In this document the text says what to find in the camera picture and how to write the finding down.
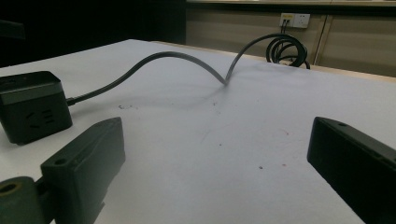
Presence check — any black power cable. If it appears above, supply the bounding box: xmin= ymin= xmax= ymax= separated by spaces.
xmin=65 ymin=33 xmax=312 ymax=107

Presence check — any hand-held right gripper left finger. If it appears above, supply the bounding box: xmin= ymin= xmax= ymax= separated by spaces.
xmin=40 ymin=117 xmax=126 ymax=224

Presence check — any black cube power strip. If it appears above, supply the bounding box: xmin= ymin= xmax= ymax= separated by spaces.
xmin=0 ymin=70 xmax=74 ymax=146

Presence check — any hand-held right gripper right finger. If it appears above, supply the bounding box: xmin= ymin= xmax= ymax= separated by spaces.
xmin=306 ymin=116 xmax=396 ymax=224

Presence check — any white wall socket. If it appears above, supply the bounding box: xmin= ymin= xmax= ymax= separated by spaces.
xmin=279 ymin=12 xmax=311 ymax=29

